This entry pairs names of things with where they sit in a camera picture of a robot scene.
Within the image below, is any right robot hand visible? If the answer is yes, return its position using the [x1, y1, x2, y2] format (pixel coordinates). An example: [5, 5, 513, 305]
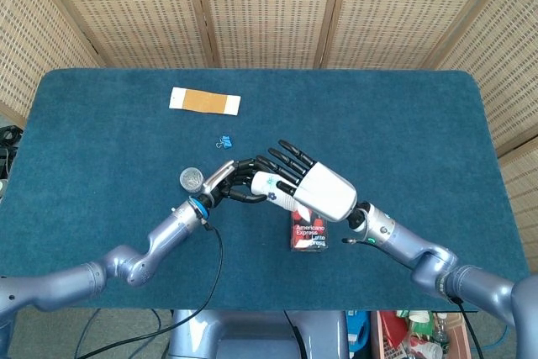
[255, 139, 358, 223]

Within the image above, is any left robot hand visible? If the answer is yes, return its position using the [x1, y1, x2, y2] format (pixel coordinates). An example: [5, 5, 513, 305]
[200, 159, 270, 210]

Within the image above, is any round clear tin with clips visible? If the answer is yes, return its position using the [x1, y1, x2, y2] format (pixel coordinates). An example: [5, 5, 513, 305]
[179, 166, 207, 194]

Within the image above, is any black red coffee box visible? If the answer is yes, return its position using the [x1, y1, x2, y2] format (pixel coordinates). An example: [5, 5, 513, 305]
[289, 207, 328, 253]

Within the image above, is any adhesive bandage strip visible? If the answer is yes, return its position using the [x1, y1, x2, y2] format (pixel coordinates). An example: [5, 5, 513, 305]
[168, 86, 242, 117]

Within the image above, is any blue table mat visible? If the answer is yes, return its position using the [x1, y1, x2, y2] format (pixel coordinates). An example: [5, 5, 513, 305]
[0, 67, 531, 313]

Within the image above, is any blue plastic container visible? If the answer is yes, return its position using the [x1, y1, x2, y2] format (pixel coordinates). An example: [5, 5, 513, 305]
[346, 310, 373, 354]

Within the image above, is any robot torso base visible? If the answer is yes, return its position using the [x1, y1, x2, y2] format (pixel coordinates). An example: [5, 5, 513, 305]
[167, 309, 350, 359]

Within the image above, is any pink basket with clutter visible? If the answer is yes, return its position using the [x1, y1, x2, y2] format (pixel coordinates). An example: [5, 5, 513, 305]
[369, 310, 474, 359]

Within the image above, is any woven folding screen panel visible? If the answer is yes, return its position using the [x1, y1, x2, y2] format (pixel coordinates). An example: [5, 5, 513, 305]
[432, 0, 538, 251]
[318, 0, 516, 71]
[31, 0, 216, 69]
[192, 0, 348, 70]
[0, 0, 100, 124]

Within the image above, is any black equipment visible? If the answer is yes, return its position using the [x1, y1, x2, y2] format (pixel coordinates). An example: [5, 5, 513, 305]
[0, 125, 24, 179]

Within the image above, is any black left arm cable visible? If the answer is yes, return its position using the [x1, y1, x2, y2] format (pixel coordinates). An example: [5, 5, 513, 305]
[75, 219, 224, 359]

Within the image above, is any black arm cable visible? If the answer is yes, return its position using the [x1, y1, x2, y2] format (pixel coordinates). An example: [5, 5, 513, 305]
[454, 296, 485, 359]
[75, 219, 224, 359]

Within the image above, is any blue floor cable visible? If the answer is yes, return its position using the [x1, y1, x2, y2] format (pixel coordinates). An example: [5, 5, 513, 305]
[149, 309, 165, 347]

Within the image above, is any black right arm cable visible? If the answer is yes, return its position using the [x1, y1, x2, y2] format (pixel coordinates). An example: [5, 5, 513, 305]
[454, 296, 485, 359]

